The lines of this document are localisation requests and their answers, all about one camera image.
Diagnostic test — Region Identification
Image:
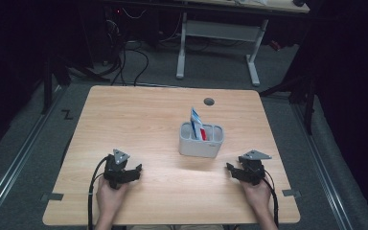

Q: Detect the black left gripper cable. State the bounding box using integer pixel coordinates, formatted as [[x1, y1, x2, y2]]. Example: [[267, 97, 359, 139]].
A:
[[87, 155, 109, 230]]

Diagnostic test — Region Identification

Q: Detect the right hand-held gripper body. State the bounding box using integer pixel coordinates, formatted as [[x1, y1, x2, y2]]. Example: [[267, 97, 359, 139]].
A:
[[238, 149, 273, 187]]

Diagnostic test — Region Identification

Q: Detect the small red object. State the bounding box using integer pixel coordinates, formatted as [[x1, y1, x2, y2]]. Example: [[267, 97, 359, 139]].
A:
[[268, 39, 283, 53]]

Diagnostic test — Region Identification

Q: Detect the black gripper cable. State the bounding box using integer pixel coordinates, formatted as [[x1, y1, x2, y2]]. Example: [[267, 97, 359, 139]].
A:
[[262, 168, 281, 229], [87, 155, 109, 230]]

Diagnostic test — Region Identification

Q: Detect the black floor cable bundle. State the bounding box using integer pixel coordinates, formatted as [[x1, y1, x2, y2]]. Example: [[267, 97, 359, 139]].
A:
[[106, 18, 128, 86]]

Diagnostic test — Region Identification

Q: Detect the metal floor rail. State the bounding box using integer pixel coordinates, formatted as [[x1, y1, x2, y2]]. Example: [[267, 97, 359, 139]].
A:
[[290, 101, 355, 230], [0, 85, 65, 224]]

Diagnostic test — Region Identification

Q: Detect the person's left hand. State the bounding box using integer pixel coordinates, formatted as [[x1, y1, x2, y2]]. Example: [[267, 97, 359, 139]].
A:
[[95, 175, 130, 221]]

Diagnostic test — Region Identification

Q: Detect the dark equipment with red light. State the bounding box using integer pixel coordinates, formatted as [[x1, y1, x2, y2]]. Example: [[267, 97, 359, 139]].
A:
[[103, 6, 129, 65]]

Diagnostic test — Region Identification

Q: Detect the wooden desk with white frame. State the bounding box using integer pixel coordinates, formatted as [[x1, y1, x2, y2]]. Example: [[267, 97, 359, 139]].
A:
[[102, 0, 311, 87]]

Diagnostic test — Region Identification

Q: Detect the white plastic holder box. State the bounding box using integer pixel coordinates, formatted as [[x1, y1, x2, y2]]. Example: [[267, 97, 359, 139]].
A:
[[177, 121, 225, 159]]

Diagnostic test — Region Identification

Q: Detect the black zigzag tape mark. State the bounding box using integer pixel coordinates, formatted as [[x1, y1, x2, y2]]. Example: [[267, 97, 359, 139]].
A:
[[60, 108, 75, 121]]

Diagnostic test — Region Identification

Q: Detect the white red blue toothpaste tube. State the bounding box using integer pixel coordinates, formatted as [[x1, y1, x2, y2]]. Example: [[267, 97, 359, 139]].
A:
[[189, 106, 208, 142]]

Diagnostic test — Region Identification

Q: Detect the person's right hand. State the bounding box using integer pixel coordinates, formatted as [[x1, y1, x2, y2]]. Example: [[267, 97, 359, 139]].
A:
[[240, 177, 273, 216]]

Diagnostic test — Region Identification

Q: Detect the black metal stand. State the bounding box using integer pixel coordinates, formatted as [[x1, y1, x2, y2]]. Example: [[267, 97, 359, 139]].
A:
[[258, 71, 318, 136], [40, 52, 111, 116]]

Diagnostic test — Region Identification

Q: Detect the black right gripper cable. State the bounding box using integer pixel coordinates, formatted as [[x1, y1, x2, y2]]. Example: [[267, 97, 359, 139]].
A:
[[262, 168, 281, 229]]

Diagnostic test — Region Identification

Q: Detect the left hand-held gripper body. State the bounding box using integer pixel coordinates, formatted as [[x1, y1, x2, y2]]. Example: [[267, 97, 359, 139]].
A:
[[103, 148, 132, 190]]

